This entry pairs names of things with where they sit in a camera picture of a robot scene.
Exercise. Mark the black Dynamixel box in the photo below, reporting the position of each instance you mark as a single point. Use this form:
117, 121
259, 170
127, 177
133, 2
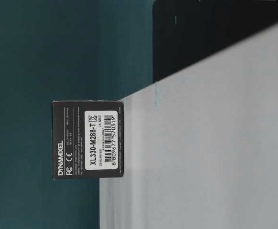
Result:
87, 139

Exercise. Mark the teal panel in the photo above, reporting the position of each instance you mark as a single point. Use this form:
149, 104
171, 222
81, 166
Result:
61, 50

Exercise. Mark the black base mat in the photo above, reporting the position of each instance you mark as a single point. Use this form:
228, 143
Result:
187, 31

